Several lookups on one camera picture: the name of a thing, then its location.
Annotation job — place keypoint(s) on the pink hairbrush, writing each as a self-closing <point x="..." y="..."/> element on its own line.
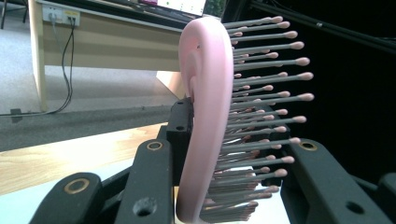
<point x="207" y="109"/>

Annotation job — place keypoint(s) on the white power strip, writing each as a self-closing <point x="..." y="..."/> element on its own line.
<point x="62" y="15"/>

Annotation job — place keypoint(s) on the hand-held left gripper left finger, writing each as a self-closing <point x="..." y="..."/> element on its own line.
<point x="180" y="124"/>

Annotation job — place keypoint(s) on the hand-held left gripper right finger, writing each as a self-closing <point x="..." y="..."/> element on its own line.
<point x="285" y="134"/>

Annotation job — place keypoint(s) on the black metal stand bar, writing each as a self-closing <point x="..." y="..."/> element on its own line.
<point x="323" y="26"/>

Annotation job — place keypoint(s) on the green plant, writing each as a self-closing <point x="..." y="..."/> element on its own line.
<point x="214" y="6"/>

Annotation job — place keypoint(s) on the monitor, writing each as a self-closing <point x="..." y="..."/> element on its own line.
<point x="183" y="5"/>

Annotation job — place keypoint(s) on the wooden desk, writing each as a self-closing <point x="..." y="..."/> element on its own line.
<point x="109" y="43"/>

